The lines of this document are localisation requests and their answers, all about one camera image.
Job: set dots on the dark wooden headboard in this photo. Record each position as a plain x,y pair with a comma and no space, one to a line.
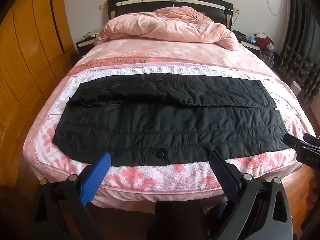
140,5

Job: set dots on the wall socket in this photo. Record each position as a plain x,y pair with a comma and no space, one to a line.
236,10
102,6

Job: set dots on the person's right hand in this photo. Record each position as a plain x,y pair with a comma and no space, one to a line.
315,188

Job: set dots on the blue packet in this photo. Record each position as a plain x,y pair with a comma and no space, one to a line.
251,39

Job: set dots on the white and pink towel blanket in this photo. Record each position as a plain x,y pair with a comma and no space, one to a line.
175,175

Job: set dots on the white bin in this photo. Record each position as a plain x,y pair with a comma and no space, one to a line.
296,88

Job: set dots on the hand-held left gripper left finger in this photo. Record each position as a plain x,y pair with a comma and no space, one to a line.
98,175

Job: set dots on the bed with pink sheet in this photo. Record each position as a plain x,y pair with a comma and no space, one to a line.
175,52

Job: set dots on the dark nightstand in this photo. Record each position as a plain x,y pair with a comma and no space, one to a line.
82,46
250,45

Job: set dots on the wooden wardrobe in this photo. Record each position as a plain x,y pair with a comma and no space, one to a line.
25,55

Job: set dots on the plaid bag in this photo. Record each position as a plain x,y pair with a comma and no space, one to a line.
268,57

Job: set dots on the pink duvet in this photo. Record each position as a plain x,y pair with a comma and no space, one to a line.
162,27

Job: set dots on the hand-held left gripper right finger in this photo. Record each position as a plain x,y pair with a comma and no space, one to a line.
223,175

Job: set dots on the black quilted jacket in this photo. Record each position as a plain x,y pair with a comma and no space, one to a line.
175,120

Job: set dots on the red cloth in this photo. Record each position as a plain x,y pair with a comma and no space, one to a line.
265,41

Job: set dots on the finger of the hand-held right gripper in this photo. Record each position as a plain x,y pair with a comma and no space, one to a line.
291,141
312,140

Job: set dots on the dark patterned curtain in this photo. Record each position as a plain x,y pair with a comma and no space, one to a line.
300,42

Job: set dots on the white cloth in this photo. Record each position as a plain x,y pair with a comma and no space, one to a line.
90,33

